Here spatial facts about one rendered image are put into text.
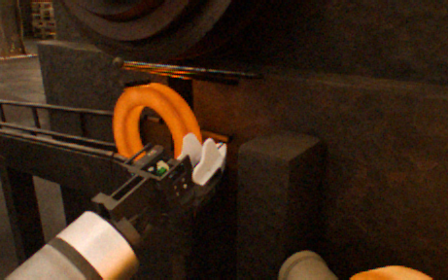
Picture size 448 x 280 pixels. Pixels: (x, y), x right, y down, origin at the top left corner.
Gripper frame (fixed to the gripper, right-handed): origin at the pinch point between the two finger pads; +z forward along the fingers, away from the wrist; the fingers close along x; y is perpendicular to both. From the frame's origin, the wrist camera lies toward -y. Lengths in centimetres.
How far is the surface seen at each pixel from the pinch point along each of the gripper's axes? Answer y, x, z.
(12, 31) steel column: -113, 662, 244
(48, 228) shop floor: -79, 119, 1
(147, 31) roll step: 19.1, 6.9, -0.8
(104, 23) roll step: 19.7, 16.0, -0.6
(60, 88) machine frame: 0, 52, 5
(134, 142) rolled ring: -1.4, 18.2, -2.1
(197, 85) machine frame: 6.6, 8.5, 7.2
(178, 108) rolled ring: 6.9, 6.2, -0.1
